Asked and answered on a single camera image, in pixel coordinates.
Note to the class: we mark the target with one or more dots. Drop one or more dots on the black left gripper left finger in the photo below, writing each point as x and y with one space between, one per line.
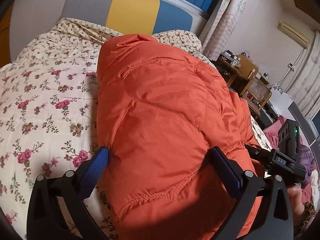
45 219

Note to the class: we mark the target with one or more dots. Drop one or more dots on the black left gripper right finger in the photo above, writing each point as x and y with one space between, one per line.
274 218

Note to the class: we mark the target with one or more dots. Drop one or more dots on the orange quilted down jacket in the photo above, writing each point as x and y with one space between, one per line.
160 110

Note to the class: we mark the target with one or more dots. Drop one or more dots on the person right hand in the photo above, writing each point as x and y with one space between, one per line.
299 211

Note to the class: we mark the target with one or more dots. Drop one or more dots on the pink velvet blanket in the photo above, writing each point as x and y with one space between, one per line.
305 157

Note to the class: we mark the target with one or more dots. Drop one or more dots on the wooden rattan chair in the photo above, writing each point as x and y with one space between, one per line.
256 94

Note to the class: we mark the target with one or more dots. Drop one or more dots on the wooden desk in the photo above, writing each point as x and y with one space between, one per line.
238 71

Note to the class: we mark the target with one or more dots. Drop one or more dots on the floral bed quilt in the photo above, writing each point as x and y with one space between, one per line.
48 110

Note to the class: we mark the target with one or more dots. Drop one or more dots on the right floral curtain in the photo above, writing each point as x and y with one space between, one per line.
220 27

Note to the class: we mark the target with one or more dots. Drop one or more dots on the grey yellow blue headboard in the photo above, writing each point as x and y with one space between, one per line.
130 16

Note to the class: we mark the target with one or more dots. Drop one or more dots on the wall air conditioner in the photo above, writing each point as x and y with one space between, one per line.
293 33

